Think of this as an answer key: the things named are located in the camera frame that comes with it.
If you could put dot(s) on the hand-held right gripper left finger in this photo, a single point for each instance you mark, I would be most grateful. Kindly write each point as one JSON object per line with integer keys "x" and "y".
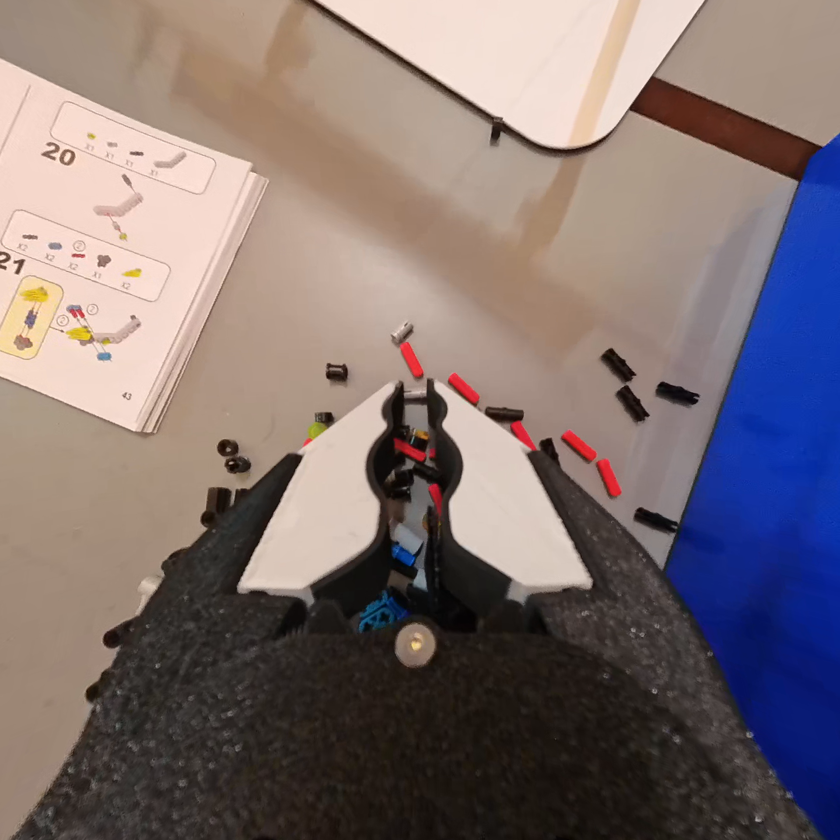
{"x": 321, "y": 518}

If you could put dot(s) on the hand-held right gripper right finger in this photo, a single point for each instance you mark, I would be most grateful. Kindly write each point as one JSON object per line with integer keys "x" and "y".
{"x": 512, "y": 518}

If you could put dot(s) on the pile of small bricks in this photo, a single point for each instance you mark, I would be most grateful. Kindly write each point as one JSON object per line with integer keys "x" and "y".
{"x": 581, "y": 446}

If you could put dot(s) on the small grey bush brick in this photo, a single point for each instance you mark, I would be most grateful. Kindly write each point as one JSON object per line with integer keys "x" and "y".
{"x": 415, "y": 395}

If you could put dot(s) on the instruction booklet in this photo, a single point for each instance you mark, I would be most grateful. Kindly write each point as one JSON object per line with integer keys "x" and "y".
{"x": 98, "y": 262}

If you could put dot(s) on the blue plastic bin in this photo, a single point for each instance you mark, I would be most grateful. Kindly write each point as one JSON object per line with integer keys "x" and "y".
{"x": 774, "y": 459}

